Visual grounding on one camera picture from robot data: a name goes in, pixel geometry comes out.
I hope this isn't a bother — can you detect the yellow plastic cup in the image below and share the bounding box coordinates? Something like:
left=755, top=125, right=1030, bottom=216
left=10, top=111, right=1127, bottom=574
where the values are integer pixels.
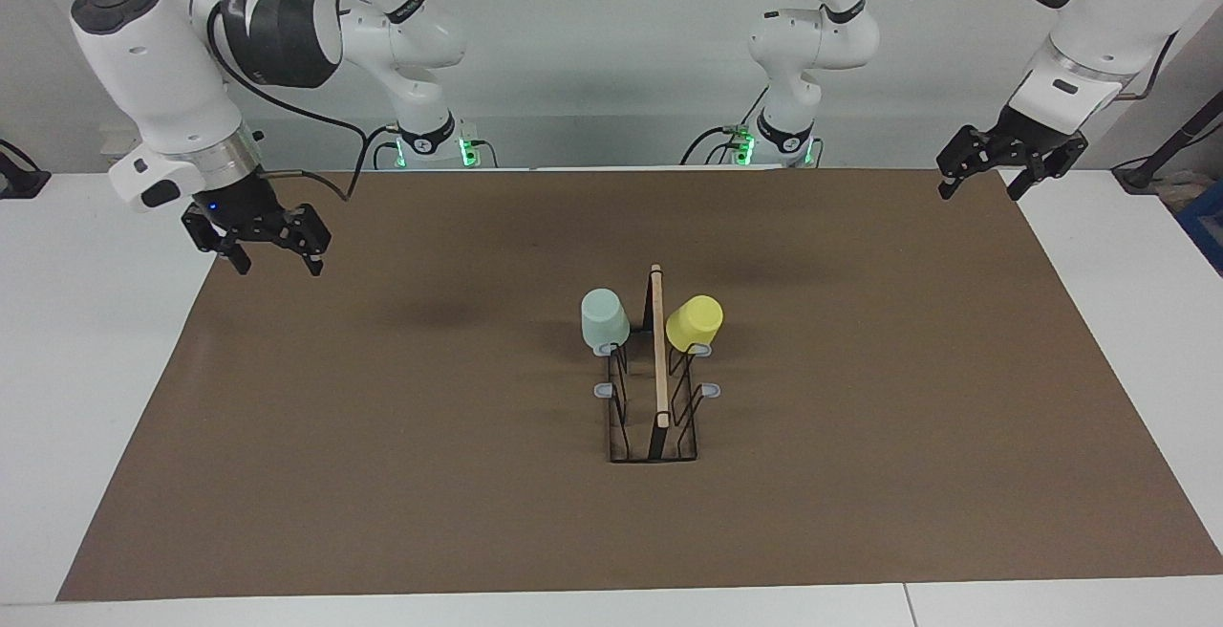
left=665, top=295, right=724, bottom=355

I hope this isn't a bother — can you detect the pale green plastic cup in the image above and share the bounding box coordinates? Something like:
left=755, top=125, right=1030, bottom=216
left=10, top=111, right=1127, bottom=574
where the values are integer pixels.
left=581, top=289, right=632, bottom=357

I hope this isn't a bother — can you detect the black stand pole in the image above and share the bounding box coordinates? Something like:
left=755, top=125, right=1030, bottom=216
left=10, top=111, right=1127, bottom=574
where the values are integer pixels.
left=1113, top=92, right=1223, bottom=193

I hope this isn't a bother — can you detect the blue crate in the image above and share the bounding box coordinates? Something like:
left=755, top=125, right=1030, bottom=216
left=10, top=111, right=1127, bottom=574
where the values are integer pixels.
left=1177, top=180, right=1223, bottom=274

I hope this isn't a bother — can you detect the brown table mat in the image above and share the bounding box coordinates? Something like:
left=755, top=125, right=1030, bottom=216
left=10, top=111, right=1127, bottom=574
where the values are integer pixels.
left=55, top=168, right=1223, bottom=602

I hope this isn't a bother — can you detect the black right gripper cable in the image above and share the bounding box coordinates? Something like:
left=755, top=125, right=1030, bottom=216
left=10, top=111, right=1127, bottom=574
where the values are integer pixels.
left=205, top=0, right=369, bottom=200

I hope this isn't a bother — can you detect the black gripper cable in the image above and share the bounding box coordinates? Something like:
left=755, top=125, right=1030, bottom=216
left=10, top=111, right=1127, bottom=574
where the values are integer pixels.
left=874, top=0, right=1178, bottom=102
left=205, top=0, right=369, bottom=200

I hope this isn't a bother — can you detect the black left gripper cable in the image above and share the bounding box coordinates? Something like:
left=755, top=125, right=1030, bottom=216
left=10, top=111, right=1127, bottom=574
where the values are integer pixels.
left=874, top=0, right=1178, bottom=102

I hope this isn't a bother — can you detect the black wire cup rack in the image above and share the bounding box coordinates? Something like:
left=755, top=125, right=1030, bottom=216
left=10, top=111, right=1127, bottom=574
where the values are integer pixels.
left=592, top=264, right=722, bottom=464

